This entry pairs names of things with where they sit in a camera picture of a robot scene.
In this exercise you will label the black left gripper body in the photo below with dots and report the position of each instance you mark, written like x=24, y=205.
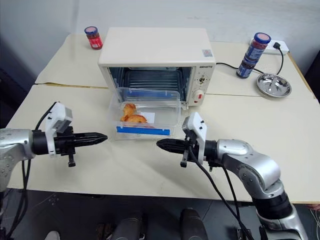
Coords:
x=63, y=143

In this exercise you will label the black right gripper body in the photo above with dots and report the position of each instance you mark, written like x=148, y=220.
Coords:
x=188, y=150

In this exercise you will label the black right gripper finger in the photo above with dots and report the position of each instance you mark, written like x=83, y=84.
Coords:
x=171, y=142
x=173, y=149

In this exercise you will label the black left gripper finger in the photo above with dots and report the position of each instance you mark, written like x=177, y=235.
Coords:
x=91, y=136
x=90, y=143

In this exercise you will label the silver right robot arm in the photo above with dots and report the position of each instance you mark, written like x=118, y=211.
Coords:
x=260, y=170

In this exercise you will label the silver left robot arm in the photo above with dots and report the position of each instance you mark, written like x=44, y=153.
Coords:
x=17, y=145

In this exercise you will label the clear food container blue clips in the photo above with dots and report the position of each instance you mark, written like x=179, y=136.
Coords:
x=162, y=110

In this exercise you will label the glass oven door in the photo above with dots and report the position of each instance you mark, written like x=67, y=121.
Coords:
x=183, y=106

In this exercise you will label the white oven knob red mark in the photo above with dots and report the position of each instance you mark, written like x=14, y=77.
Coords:
x=198, y=96

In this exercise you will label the metal oven tray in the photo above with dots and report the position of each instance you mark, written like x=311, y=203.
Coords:
x=152, y=77

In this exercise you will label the small oven dial knob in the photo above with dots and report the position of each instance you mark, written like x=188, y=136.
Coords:
x=202, y=80

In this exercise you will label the square sticker on oven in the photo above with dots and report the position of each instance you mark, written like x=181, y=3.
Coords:
x=207, y=53

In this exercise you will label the white toaster oven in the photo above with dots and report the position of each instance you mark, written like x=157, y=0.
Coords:
x=155, y=45

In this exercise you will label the white paper label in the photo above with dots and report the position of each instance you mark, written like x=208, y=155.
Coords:
x=149, y=116

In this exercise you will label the golden pastry piece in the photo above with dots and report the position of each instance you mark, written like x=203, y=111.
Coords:
x=133, y=118
x=130, y=108

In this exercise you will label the dark rounded shape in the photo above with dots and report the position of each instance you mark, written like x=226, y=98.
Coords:
x=128, y=227
x=192, y=225

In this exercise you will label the grey rounded shape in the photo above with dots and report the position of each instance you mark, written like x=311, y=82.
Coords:
x=53, y=236

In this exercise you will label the red jam jar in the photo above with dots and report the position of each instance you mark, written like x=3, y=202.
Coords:
x=95, y=38

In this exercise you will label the short dark jam jar blue label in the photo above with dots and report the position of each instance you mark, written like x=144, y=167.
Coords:
x=246, y=68

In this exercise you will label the round metal bowl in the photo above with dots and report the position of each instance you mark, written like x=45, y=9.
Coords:
x=273, y=85

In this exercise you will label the tall dark jam jar blue label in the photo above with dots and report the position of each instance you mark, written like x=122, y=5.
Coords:
x=257, y=47

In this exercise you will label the white power strip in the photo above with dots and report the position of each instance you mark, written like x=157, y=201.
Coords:
x=268, y=51

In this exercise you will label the black power plug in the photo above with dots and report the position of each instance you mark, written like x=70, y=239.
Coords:
x=276, y=46

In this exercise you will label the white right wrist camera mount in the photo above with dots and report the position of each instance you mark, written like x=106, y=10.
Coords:
x=197, y=125

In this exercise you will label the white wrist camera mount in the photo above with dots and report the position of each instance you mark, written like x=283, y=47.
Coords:
x=197, y=125
x=58, y=112

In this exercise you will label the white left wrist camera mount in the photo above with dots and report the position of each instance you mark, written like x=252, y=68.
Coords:
x=58, y=112

